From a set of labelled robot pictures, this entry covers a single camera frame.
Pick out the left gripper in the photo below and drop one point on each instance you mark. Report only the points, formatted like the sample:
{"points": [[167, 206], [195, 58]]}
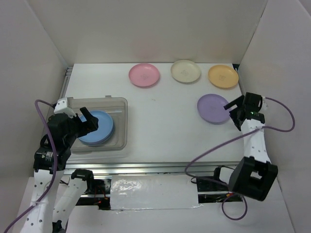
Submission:
{"points": [[92, 122]]}

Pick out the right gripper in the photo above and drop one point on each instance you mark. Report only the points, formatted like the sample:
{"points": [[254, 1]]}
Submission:
{"points": [[238, 102]]}

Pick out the blue plastic plate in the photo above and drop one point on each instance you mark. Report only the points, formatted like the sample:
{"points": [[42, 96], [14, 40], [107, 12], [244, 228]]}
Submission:
{"points": [[104, 120]]}

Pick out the purple plate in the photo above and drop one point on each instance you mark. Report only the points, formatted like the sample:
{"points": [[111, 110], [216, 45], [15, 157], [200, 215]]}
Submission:
{"points": [[110, 139], [211, 109]]}

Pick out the pink plastic plate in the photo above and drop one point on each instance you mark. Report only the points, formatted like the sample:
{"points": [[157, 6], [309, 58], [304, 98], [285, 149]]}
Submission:
{"points": [[144, 75]]}

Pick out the purple plate front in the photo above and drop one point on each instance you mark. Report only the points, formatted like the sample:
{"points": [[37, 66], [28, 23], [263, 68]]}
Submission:
{"points": [[110, 139]]}

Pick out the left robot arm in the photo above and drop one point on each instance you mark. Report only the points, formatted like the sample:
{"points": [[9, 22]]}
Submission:
{"points": [[45, 214]]}

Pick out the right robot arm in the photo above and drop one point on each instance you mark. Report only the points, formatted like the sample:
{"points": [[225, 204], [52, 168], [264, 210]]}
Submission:
{"points": [[254, 176]]}

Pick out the clear plastic bin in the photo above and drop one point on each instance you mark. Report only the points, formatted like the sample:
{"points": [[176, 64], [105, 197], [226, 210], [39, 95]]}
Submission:
{"points": [[117, 108]]}

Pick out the orange plastic plate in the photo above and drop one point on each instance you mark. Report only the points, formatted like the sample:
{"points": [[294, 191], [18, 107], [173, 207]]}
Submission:
{"points": [[223, 76]]}

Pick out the cream plastic plate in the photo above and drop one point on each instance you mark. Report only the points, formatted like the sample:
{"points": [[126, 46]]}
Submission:
{"points": [[185, 71]]}

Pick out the white foil tape sheet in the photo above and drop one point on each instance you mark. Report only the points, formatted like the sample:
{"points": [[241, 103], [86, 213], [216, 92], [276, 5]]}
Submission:
{"points": [[153, 192]]}

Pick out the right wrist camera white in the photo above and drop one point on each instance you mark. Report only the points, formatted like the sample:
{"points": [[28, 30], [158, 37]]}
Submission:
{"points": [[264, 105]]}

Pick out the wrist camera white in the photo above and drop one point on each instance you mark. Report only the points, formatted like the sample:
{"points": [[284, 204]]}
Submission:
{"points": [[264, 105], [63, 107]]}

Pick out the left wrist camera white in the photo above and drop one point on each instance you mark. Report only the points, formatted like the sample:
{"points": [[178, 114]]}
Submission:
{"points": [[63, 107]]}

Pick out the aluminium frame rail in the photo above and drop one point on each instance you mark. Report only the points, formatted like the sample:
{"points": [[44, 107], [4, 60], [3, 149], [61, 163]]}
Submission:
{"points": [[165, 131]]}

